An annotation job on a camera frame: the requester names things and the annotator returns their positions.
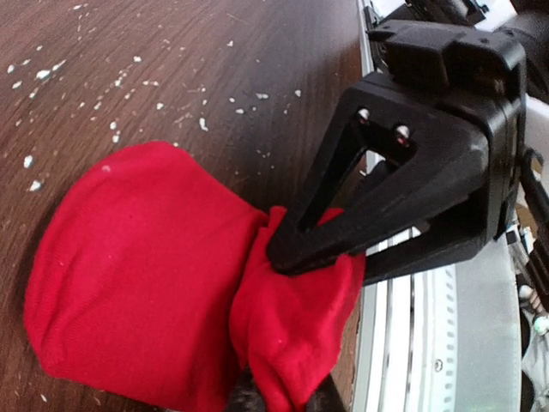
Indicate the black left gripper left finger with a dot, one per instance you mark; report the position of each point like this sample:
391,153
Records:
245,396

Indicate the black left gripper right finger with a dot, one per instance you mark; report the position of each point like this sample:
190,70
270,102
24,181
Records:
326,398

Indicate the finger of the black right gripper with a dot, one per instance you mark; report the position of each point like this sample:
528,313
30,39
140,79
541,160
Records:
452,238

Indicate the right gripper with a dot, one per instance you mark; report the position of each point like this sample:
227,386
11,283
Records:
390,160

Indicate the red sock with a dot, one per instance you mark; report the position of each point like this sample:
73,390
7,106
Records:
152,281

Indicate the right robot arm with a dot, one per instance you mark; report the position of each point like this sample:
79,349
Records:
527,26

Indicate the aluminium front rail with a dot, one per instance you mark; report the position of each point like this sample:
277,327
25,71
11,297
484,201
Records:
447,339

